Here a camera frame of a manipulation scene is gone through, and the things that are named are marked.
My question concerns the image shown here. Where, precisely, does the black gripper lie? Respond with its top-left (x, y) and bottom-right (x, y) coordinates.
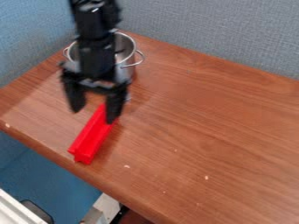
top-left (60, 38), bottom-right (128, 124)

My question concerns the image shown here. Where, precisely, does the red plastic block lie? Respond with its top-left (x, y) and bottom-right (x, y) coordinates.
top-left (68, 104), bottom-right (116, 165)

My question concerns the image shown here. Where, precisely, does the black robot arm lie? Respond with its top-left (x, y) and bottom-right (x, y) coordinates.
top-left (60, 0), bottom-right (128, 124)

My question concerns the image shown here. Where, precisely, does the metal pot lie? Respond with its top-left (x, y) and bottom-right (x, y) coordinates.
top-left (62, 32), bottom-right (145, 84)

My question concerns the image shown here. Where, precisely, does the white radiator panel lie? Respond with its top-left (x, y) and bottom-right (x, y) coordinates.
top-left (0, 188), bottom-right (48, 224)

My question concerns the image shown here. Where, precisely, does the white table leg bracket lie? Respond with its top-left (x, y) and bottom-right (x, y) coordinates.
top-left (78, 193), bottom-right (120, 224)

